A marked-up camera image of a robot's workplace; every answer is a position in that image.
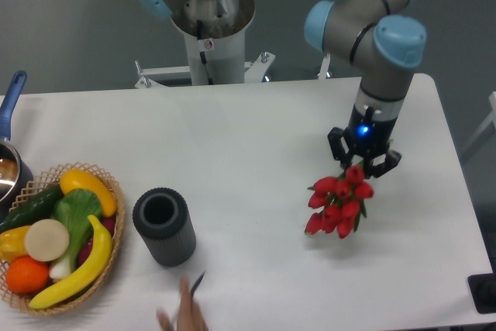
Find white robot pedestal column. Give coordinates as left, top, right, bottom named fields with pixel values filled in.
left=172, top=19, right=246, bottom=86

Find green cucumber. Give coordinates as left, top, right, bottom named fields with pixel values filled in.
left=1, top=184, right=64, bottom=233

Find beige round disc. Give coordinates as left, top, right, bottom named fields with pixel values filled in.
left=24, top=219, right=70, bottom=262

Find blue handled saucepan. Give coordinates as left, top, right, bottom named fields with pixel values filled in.
left=1, top=71, right=33, bottom=221

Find white furniture right edge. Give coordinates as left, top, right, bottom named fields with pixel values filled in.
left=459, top=91, right=495, bottom=166

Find yellow bell pepper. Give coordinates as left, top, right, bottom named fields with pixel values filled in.
left=1, top=226, right=30, bottom=262

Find yellow squash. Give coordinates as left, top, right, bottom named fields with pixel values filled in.
left=59, top=168, right=117, bottom=218

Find dark grey ribbed vase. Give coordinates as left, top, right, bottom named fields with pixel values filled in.
left=133, top=188, right=197, bottom=267

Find woven wicker basket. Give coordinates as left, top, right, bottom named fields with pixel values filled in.
left=1, top=161, right=126, bottom=316

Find dark red vegetable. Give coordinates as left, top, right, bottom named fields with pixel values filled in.
left=77, top=218, right=115, bottom=267

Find person's hand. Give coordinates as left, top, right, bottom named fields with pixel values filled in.
left=156, top=277, right=208, bottom=331

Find black pen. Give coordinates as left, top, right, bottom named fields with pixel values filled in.
left=171, top=271, right=207, bottom=324

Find green bok choy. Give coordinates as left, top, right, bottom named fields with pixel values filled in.
left=50, top=188, right=102, bottom=281

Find orange fruit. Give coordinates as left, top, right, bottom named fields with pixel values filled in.
left=5, top=256, right=49, bottom=294

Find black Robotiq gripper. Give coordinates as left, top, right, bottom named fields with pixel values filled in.
left=327, top=108, right=401, bottom=178

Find yellow banana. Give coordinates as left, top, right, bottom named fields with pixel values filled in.
left=29, top=215, right=112, bottom=310

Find red tulip bouquet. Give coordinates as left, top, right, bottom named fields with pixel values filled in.
left=305, top=162, right=374, bottom=239

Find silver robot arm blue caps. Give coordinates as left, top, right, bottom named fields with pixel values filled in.
left=139, top=0, right=427, bottom=178

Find black device table corner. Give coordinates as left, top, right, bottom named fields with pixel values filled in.
left=467, top=273, right=495, bottom=314

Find white metal base frame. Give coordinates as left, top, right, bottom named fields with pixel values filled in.
left=134, top=51, right=333, bottom=88

